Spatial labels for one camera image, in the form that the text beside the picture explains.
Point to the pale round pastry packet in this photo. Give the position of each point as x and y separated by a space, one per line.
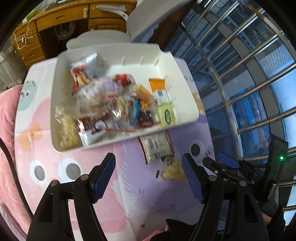
172 170

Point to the large clear bread packet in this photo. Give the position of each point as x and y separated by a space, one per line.
99 99

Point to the steel window railing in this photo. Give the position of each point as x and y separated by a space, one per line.
234 129

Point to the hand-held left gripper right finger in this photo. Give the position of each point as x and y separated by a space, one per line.
193 178

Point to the orange white snack bar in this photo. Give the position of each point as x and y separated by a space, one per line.
159 89

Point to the wooden desk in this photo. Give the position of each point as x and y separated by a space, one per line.
60 16

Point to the white plastic storage bin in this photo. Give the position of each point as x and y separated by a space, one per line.
138 67

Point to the yellow sponge cake packet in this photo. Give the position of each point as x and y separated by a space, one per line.
67 131

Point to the red brown snack packet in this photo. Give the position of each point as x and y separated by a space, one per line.
79 77

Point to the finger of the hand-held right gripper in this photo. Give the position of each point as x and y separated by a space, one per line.
214 168
227 160

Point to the grey office chair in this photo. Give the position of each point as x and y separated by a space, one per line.
143 20

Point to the small red snack packet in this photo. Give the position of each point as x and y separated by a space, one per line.
123 80

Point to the green snack packet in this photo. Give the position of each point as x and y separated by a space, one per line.
167 114

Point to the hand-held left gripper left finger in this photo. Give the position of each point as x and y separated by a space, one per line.
104 176

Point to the red-edged clear snack packet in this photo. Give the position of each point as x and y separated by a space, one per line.
155 144

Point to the pink blanket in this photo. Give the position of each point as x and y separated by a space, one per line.
9 139

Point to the blue silver snack packet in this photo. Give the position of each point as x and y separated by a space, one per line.
136 110

